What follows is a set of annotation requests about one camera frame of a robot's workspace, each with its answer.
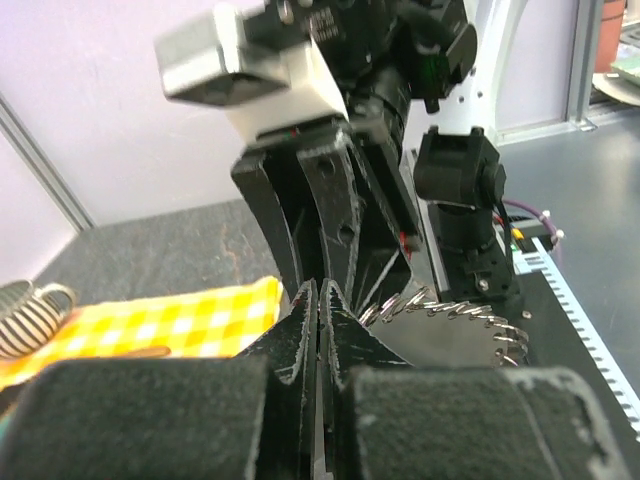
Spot gold knife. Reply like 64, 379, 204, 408
99, 346, 171, 359

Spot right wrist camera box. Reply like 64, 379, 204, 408
154, 1, 349, 143

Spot large keyring organiser with rings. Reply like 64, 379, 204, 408
359, 286, 529, 368

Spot striped mug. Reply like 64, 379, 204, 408
1, 280, 77, 360

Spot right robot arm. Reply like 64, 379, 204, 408
231, 1, 525, 313

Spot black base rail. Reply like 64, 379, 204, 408
499, 234, 640, 441

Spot white cable duct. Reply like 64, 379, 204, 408
514, 237, 639, 441

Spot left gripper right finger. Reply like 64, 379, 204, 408
319, 281, 633, 479

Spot orange checkered cloth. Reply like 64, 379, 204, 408
1, 276, 284, 388

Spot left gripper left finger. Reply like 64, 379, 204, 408
1, 281, 318, 479

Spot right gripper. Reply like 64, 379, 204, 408
231, 117, 421, 310

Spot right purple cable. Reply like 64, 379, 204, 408
502, 198, 566, 266

